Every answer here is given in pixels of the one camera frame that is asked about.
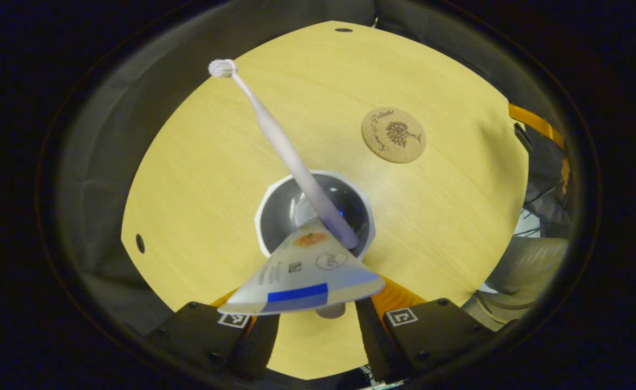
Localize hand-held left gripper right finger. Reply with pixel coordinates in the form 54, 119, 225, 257
355, 276, 495, 382

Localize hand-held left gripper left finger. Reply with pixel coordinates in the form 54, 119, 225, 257
145, 289, 281, 381

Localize white toothpaste tube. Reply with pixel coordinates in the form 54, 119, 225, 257
218, 218, 386, 316

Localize white cup with wooden handle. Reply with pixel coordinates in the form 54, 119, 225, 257
254, 170, 376, 319

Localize round wooden coaster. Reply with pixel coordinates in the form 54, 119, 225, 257
361, 107, 427, 164

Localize white toothbrush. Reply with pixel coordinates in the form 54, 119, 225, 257
208, 58, 360, 250

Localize wooden desktop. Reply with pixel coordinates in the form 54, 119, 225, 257
120, 21, 530, 380

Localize person's grey trousers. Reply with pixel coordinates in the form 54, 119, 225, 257
462, 236, 570, 331

